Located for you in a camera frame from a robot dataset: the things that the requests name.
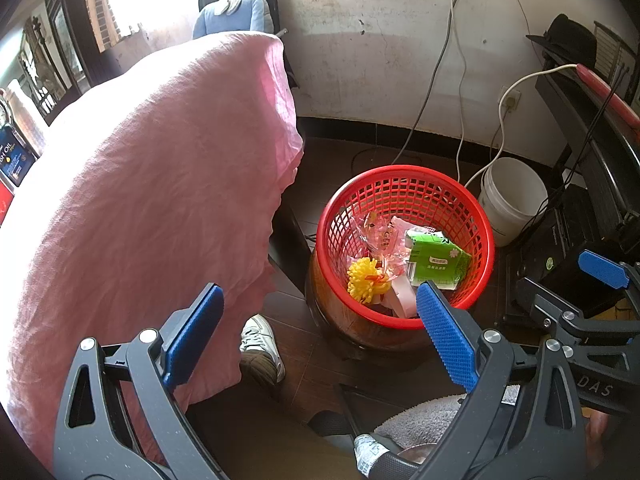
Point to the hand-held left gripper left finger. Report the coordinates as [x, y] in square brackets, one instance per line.
[192, 330]

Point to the wall socket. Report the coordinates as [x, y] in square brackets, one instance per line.
[511, 101]

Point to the checked curtain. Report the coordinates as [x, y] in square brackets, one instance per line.
[97, 5]

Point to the wooden barrel stool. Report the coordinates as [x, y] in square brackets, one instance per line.
[345, 325]

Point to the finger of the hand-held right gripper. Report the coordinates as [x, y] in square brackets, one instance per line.
[570, 322]
[602, 267]

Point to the red flat box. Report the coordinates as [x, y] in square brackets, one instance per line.
[4, 205]

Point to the red plastic mesh basket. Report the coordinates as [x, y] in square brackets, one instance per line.
[450, 195]

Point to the green packet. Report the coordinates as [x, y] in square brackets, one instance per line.
[440, 260]

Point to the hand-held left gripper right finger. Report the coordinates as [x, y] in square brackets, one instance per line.
[445, 335]

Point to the yellow plastic flower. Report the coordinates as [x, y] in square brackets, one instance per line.
[367, 280]

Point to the black hat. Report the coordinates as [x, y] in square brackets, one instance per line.
[567, 40]

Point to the dark fish oil bottle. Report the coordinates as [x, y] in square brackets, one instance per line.
[17, 157]

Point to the pink floral tablecloth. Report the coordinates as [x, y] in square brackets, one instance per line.
[150, 185]

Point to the clear printed plastic wrapper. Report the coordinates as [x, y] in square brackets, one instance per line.
[380, 240]

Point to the dark tall bottle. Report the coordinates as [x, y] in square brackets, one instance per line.
[27, 110]

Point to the white plastic bucket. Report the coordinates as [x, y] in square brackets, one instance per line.
[512, 200]

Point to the dark wooden mirror cabinet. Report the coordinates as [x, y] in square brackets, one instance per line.
[70, 35]

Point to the crushed white paper cup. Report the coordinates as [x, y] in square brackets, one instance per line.
[402, 300]

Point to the grey fleece cloth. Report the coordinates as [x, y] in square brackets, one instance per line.
[425, 417]

